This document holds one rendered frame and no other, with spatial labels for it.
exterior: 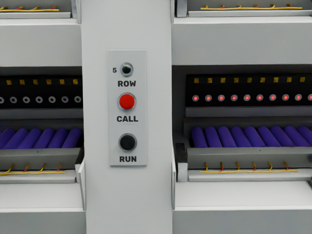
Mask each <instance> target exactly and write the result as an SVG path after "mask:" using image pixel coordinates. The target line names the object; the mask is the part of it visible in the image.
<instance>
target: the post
mask: <svg viewBox="0 0 312 234"><path fill-rule="evenodd" d="M80 1H81V38H82V74H83V111H84V164H85V201H86V234H172V77H171V0H80ZM107 50H146V123H147V165H126V166H110V157H109V110H108V64H107Z"/></svg>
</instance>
